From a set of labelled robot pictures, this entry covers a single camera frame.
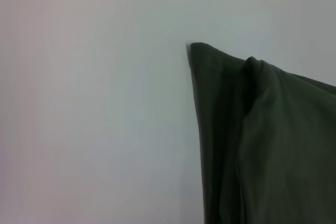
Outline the dark green t-shirt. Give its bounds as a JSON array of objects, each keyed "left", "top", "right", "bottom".
[{"left": 186, "top": 41, "right": 336, "bottom": 224}]

